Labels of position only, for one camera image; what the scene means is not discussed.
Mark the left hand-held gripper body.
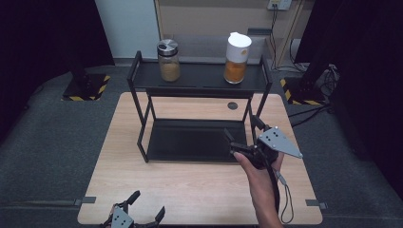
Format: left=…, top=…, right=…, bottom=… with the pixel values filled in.
left=100, top=202, right=150, bottom=228

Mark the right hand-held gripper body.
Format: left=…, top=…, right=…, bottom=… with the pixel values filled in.
left=229, top=125, right=304, bottom=171

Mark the black two-tier metal rack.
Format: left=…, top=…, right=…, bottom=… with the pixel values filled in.
left=126, top=50, right=274, bottom=166

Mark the glass jar with white lid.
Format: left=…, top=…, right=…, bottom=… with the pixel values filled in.
left=223, top=31, right=253, bottom=85

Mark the glass jar with silver lid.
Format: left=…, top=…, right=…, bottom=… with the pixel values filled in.
left=156, top=38, right=182, bottom=83

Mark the person's right hand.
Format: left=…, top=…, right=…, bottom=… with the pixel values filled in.
left=233, top=151, right=285, bottom=198

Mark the grey table edge tape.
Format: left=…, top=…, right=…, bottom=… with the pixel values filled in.
left=73, top=196, right=97, bottom=207
left=305, top=199, right=329, bottom=211

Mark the black stand with striped base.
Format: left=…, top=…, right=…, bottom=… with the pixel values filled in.
left=279, top=63, right=331, bottom=106
left=61, top=72, right=111, bottom=103

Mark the grey flat floor strip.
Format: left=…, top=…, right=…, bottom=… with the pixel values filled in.
left=9, top=199, right=77, bottom=207

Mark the grey cabinet label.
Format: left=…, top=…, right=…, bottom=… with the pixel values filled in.
left=247, top=28, right=273, bottom=36

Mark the light wooden cabinet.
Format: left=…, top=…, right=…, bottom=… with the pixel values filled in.
left=154, top=0, right=307, bottom=68

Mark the black curtain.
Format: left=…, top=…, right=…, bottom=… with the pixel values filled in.
left=0, top=0, right=116, bottom=143
left=294, top=0, right=403, bottom=200

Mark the white panel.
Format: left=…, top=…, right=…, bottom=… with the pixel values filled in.
left=94, top=0, right=164, bottom=60

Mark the thin cord with grey plug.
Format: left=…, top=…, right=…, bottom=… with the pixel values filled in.
left=275, top=170, right=295, bottom=224

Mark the black floor cable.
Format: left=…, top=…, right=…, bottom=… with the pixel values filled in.
left=287, top=104, right=332, bottom=119
left=290, top=107, right=334, bottom=128

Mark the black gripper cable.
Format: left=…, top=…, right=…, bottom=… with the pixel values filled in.
left=267, top=167, right=282, bottom=215

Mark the tangled cable bundle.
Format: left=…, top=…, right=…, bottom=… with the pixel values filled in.
left=319, top=64, right=340, bottom=96

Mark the black power cable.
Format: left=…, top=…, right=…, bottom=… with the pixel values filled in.
left=268, top=4, right=281, bottom=69

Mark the white wall socket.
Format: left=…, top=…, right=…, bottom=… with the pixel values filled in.
left=266, top=0, right=293, bottom=11

